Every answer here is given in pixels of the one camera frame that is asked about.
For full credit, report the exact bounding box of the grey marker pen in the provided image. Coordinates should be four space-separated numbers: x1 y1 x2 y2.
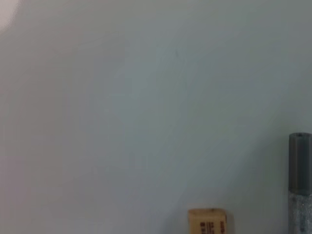
288 132 312 234

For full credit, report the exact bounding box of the beige eraser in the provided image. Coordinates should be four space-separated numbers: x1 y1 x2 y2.
188 208 229 234

